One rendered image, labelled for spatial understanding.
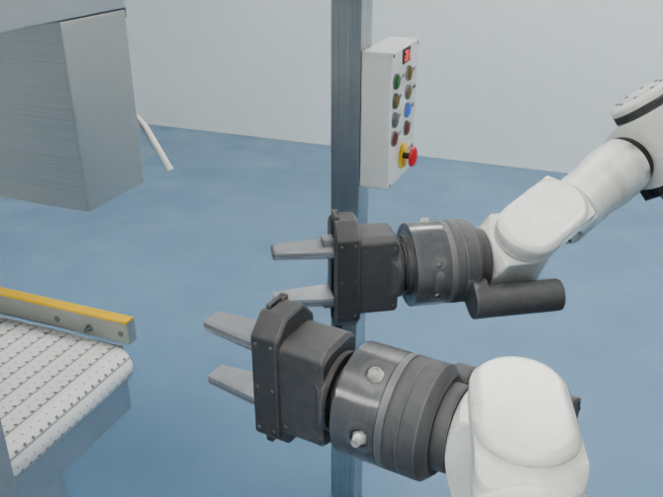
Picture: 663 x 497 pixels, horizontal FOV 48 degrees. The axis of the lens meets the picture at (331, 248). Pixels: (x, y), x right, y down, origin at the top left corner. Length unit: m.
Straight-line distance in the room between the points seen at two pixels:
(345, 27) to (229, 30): 3.33
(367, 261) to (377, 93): 0.69
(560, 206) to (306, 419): 0.37
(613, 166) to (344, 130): 0.66
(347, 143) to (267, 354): 0.91
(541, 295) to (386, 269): 0.16
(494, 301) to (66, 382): 0.51
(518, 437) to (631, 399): 1.98
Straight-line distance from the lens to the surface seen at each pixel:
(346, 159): 1.45
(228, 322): 0.62
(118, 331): 0.98
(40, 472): 0.95
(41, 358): 1.00
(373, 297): 0.76
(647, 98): 0.93
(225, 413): 2.23
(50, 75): 0.81
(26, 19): 0.76
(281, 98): 4.62
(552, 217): 0.79
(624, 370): 2.56
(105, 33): 0.84
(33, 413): 0.91
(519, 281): 0.79
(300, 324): 0.59
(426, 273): 0.74
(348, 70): 1.40
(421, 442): 0.53
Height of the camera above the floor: 1.35
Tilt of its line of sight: 25 degrees down
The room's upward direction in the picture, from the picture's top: straight up
